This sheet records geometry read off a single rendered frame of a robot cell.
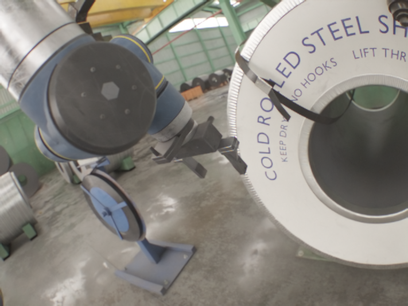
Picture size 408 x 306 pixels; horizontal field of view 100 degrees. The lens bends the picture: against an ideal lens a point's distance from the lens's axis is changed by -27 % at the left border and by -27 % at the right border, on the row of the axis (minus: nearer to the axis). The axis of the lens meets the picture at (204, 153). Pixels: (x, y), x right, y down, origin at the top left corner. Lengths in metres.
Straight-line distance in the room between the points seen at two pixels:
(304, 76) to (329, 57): 0.11
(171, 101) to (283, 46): 0.46
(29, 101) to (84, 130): 0.07
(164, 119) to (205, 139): 0.09
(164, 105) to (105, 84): 0.25
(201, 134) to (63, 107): 0.33
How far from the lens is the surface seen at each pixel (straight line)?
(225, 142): 0.50
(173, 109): 0.45
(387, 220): 1.00
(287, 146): 0.89
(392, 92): 3.35
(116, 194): 1.51
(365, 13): 0.74
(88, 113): 0.19
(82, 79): 0.20
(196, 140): 0.48
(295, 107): 0.78
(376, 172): 1.25
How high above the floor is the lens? 1.19
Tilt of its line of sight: 17 degrees down
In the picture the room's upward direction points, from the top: 23 degrees counter-clockwise
